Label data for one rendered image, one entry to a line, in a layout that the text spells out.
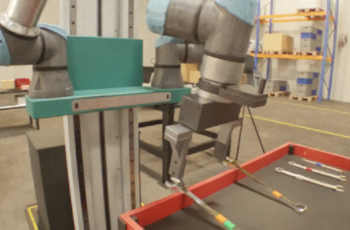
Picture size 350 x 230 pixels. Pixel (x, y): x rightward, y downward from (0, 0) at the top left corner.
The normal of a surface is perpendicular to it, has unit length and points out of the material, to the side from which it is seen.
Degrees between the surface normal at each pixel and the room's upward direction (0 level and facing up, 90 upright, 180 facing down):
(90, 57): 90
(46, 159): 90
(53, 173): 90
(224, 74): 98
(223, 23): 94
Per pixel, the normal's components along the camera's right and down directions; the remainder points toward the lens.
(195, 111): -0.72, 0.13
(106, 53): 0.63, 0.18
